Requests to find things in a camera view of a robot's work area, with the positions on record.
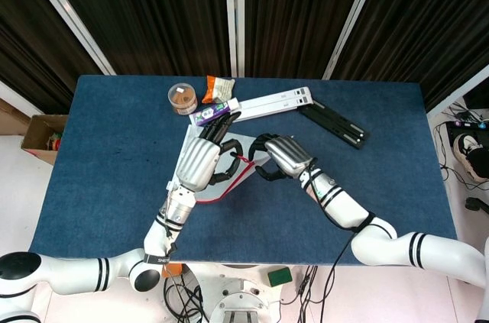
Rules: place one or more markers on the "orange block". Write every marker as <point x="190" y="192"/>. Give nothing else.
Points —
<point x="172" y="270"/>

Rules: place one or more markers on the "dark pleated curtain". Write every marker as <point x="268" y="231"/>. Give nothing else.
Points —
<point x="160" y="13"/>

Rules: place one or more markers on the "black caster leg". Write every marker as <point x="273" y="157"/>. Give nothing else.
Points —
<point x="477" y="204"/>

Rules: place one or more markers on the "white zipper pouch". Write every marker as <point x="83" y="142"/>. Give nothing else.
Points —
<point x="244" y="139"/>

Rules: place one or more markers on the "blue table cloth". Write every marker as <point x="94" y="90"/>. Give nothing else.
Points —
<point x="114" y="166"/>

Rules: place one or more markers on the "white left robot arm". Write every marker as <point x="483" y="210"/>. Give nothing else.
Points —
<point x="76" y="271"/>

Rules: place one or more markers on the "green block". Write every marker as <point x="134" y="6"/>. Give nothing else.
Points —
<point x="279" y="276"/>

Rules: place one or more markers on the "black white sneaker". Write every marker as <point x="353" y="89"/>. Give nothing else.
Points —
<point x="470" y="155"/>

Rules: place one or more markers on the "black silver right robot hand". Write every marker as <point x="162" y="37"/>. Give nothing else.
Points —
<point x="288" y="155"/>

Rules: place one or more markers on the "orange white snack packet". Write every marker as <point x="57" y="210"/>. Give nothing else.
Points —
<point x="217" y="89"/>

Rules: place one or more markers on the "clear jar with brown contents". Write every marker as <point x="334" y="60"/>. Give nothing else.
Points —
<point x="182" y="98"/>

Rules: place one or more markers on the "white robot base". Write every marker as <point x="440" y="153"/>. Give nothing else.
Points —
<point x="244" y="296"/>

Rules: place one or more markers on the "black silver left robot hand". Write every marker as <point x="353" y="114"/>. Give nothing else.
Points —
<point x="198" y="160"/>

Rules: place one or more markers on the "white slanted frame post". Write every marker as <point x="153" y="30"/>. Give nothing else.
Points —
<point x="458" y="88"/>
<point x="65" y="13"/>
<point x="355" y="13"/>

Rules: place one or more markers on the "white folding stand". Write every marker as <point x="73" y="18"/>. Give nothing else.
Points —
<point x="271" y="101"/>

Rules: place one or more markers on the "white upright frame post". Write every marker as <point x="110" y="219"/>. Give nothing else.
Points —
<point x="234" y="13"/>

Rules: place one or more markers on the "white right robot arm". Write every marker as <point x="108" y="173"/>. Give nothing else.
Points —
<point x="382" y="246"/>

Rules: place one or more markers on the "black folding stand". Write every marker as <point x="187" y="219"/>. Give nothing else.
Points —
<point x="336" y="124"/>

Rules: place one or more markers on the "brown cardboard box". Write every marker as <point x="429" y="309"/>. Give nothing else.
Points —
<point x="38" y="136"/>

